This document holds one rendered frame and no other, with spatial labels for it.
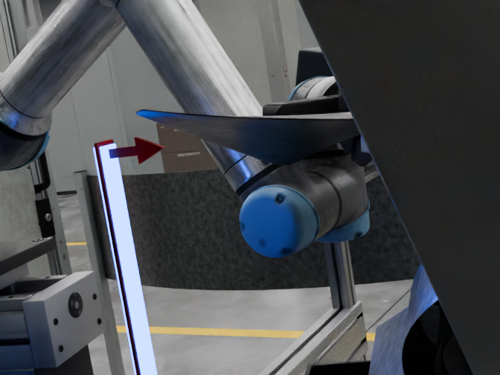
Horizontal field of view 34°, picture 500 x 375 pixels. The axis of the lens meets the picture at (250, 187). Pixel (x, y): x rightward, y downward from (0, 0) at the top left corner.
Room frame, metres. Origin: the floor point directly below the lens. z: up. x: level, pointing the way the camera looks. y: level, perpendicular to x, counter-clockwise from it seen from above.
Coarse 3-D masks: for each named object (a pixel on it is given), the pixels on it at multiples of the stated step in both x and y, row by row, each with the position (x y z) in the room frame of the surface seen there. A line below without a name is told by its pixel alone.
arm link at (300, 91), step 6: (312, 78) 0.97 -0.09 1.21; (318, 78) 0.95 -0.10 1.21; (324, 78) 0.92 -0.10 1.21; (300, 84) 0.98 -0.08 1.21; (306, 84) 0.95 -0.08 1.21; (312, 84) 0.92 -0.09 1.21; (294, 90) 0.99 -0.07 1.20; (300, 90) 0.96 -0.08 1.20; (306, 90) 0.93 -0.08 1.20; (294, 96) 0.97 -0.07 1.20; (300, 96) 0.94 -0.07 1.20; (306, 96) 0.91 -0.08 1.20; (336, 144) 0.93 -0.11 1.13; (324, 150) 0.93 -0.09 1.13
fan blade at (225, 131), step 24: (168, 120) 0.61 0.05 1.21; (192, 120) 0.59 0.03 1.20; (216, 120) 0.58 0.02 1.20; (240, 120) 0.57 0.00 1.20; (264, 120) 0.56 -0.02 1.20; (288, 120) 0.56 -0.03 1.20; (312, 120) 0.55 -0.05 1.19; (336, 120) 0.55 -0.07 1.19; (240, 144) 0.71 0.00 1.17; (264, 144) 0.72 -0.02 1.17; (288, 144) 0.72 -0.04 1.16; (312, 144) 0.72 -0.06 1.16
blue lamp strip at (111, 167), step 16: (112, 144) 0.73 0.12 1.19; (112, 160) 0.72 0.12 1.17; (112, 176) 0.72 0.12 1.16; (112, 192) 0.72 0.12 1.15; (112, 208) 0.71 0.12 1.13; (128, 224) 0.73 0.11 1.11; (128, 240) 0.72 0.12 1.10; (128, 256) 0.72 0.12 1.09; (128, 272) 0.72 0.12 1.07; (128, 288) 0.71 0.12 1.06; (128, 304) 0.71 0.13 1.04; (144, 320) 0.73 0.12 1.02; (144, 336) 0.72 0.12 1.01; (144, 352) 0.72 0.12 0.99; (144, 368) 0.71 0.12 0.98
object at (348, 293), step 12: (324, 252) 1.19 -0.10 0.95; (336, 252) 1.18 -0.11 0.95; (348, 252) 1.20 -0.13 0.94; (336, 264) 1.19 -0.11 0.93; (348, 264) 1.19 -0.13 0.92; (336, 276) 1.19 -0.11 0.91; (348, 276) 1.18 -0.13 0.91; (336, 288) 1.19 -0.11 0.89; (348, 288) 1.18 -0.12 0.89; (336, 300) 1.19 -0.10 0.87; (348, 300) 1.18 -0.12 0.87
